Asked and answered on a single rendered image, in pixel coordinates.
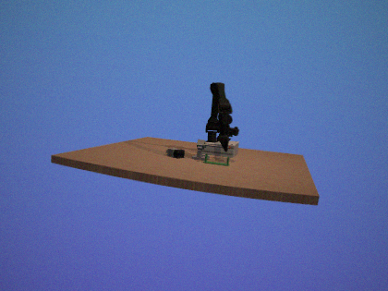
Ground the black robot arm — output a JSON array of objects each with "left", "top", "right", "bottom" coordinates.
[{"left": 205, "top": 82, "right": 239, "bottom": 142}]

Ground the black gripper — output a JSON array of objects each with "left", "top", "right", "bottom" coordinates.
[{"left": 217, "top": 124, "right": 233, "bottom": 152}]

